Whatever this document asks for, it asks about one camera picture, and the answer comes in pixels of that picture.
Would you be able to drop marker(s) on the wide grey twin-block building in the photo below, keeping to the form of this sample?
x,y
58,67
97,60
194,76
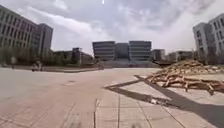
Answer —
x,y
121,50

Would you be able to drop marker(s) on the low dark building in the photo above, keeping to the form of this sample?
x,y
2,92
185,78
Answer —
x,y
75,55

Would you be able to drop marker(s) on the low distant building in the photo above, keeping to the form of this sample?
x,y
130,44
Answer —
x,y
173,55

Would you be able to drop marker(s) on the grey paved plaza ground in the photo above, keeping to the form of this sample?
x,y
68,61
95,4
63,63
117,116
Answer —
x,y
53,96

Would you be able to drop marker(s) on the pile of wooden planks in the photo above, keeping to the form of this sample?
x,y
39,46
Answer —
x,y
186,75

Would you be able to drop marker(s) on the vehicle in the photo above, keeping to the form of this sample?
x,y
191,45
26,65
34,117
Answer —
x,y
36,66

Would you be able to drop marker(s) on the row of trees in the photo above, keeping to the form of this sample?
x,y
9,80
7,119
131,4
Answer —
x,y
30,56

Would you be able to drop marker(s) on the dark strip in paving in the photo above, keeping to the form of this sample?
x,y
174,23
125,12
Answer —
x,y
186,105

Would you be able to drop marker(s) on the grey multi-storey building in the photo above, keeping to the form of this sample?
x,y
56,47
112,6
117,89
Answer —
x,y
20,33

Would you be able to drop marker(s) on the pale grey tall building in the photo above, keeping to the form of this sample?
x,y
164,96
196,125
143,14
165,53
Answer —
x,y
211,36

